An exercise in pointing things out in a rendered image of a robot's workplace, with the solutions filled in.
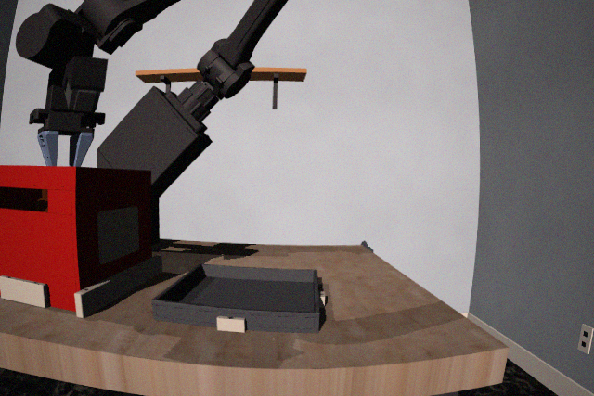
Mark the red crate with dividers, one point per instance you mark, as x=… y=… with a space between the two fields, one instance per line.
x=98 y=224

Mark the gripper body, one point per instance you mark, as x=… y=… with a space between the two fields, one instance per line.
x=67 y=122

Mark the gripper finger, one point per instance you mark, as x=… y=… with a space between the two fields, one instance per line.
x=83 y=141
x=51 y=141

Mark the orange bottle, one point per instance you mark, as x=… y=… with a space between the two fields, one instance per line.
x=42 y=203

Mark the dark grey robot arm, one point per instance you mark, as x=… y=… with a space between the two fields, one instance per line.
x=49 y=39

